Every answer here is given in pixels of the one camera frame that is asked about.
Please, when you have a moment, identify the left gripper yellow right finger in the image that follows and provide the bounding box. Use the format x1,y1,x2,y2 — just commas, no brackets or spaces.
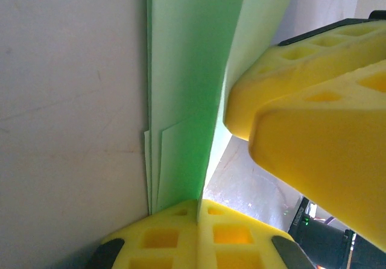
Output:
198,199,314,269

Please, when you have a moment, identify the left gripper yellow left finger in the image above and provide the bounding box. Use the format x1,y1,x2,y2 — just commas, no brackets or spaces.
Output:
87,199,198,269

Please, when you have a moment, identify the light green paper sheet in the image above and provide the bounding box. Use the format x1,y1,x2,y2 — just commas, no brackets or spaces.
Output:
144,0,301,223

